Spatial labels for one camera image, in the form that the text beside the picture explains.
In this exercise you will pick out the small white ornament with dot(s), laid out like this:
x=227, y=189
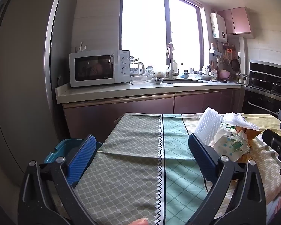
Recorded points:
x=80, y=48

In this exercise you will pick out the patterned tablecloth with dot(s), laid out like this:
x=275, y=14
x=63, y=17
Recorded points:
x=131, y=157

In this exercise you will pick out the black lidded pot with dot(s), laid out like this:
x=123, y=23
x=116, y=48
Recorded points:
x=279, y=88

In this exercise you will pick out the green printed plastic wrapper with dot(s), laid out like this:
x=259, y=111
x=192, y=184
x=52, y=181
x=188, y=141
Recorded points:
x=240, y=143

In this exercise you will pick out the white microwave oven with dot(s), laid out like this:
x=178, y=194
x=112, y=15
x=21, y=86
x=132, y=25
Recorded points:
x=96, y=68

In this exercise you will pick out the white foam fruit net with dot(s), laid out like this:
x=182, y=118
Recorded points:
x=207, y=124

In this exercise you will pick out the teal plastic bin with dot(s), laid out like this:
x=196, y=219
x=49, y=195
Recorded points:
x=58, y=147

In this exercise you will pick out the glass jar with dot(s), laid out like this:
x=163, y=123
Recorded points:
x=150, y=69

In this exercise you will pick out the pink pot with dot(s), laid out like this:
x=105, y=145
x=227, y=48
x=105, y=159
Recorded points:
x=224, y=75

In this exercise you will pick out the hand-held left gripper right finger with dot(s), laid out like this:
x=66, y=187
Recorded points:
x=201, y=157

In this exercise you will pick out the white dotted paper cup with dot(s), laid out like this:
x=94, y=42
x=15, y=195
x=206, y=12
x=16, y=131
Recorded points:
x=224, y=148

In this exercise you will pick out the hanging black frying pan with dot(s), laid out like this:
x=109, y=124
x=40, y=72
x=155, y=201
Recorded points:
x=235, y=65

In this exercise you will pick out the light kitchen countertop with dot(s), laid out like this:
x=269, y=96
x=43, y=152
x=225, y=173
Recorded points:
x=131, y=91

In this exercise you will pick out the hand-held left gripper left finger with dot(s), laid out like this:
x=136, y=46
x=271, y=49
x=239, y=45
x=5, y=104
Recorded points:
x=82, y=159

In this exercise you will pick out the brown base cabinets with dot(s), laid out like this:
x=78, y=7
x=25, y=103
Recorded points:
x=131, y=112

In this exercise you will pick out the grey refrigerator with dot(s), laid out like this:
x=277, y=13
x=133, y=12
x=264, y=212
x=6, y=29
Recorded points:
x=25, y=75

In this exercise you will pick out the person's left hand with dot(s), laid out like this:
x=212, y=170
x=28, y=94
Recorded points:
x=140, y=222

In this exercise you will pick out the white dotted colander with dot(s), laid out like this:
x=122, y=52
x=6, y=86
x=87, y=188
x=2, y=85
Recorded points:
x=214, y=74

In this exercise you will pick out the white water heater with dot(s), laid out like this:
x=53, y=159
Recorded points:
x=218, y=25

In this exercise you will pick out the white plastic bags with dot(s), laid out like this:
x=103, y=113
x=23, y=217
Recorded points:
x=159, y=71

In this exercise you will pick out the hanging metal strainer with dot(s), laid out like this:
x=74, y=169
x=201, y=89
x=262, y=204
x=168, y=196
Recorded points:
x=226, y=61

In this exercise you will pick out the black range hood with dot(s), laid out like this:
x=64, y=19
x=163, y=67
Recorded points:
x=269, y=69

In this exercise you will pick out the black wok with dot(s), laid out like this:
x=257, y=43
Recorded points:
x=260, y=83

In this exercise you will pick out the small steel pot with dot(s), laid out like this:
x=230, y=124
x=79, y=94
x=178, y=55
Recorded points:
x=244, y=79

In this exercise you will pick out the blue patterned bowl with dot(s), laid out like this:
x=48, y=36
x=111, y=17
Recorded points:
x=158, y=80

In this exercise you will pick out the pink wall cabinet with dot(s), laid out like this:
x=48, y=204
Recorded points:
x=236, y=21

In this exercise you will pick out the kitchen sink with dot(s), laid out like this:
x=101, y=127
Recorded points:
x=182, y=81

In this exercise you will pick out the orange grater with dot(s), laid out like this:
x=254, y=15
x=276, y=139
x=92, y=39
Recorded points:
x=228, y=53

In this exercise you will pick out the white soap bottle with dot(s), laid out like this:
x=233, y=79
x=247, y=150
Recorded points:
x=175, y=66

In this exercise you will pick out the gold foil wrapper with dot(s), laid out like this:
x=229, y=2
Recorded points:
x=253, y=134

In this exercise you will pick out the round grey disc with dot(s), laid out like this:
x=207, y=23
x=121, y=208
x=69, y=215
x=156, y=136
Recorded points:
x=59, y=80

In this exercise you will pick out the clear glass container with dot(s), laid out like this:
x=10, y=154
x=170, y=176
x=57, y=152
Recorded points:
x=138, y=79

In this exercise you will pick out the black built-in oven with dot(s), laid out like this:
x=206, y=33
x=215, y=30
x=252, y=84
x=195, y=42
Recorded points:
x=260, y=105

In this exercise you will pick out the white wall rack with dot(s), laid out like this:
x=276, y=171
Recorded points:
x=215, y=52

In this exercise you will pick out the kitchen window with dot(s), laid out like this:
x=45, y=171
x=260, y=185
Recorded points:
x=142, y=28

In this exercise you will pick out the steel kitchen faucet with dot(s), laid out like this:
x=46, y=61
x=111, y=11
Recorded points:
x=171, y=68

